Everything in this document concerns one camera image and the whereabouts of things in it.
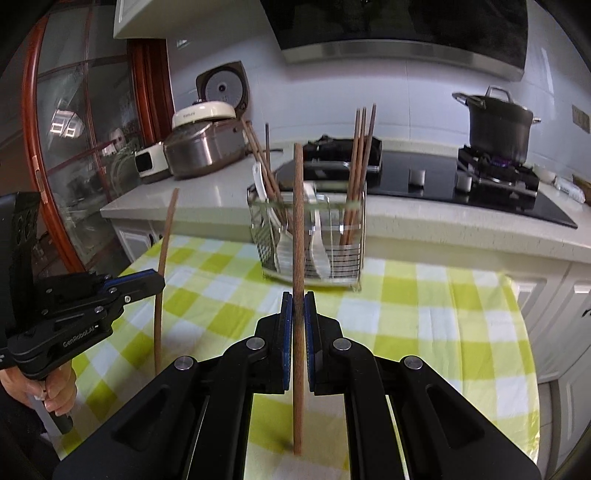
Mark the black burner grate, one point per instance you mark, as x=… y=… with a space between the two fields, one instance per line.
x=503 y=173
x=332 y=154

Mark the white small appliance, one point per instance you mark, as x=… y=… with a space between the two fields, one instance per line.
x=150 y=162

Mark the black cooking pot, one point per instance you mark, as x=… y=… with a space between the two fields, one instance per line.
x=498 y=131

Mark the speckled kitchen counter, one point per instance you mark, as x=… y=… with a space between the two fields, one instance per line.
x=203 y=198

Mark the cream-lidded steel cooker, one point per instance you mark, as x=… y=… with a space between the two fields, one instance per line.
x=203 y=147

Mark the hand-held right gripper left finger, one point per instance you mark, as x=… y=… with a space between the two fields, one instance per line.
x=287 y=337

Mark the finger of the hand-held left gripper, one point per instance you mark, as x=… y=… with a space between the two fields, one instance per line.
x=134 y=279
x=134 y=294

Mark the steel range hood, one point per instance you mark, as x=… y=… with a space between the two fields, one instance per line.
x=392 y=27

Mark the red-framed glass door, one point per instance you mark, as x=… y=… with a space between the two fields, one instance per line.
x=83 y=138

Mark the wall socket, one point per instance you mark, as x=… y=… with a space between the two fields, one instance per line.
x=581 y=117

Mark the white ceramic spoon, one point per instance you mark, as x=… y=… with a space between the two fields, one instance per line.
x=319 y=249
x=258 y=180

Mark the white packet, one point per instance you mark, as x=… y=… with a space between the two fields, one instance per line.
x=570 y=189

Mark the grey rice cooker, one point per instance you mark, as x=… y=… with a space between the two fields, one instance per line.
x=224 y=87

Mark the black glass cooktop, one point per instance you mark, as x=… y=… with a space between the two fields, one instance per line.
x=429 y=194

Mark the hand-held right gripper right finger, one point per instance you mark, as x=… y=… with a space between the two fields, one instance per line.
x=308 y=337

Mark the silver stove knob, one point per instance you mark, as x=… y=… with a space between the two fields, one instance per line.
x=464 y=183
x=418 y=177

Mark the small white bowl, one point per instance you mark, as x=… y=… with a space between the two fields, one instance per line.
x=545 y=173

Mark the yellow checkered tablecloth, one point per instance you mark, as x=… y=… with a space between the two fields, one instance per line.
x=415 y=346

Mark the white wall cabinet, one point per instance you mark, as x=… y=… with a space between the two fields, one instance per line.
x=143 y=16

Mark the person's left hand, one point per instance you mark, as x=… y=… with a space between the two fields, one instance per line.
x=62 y=392

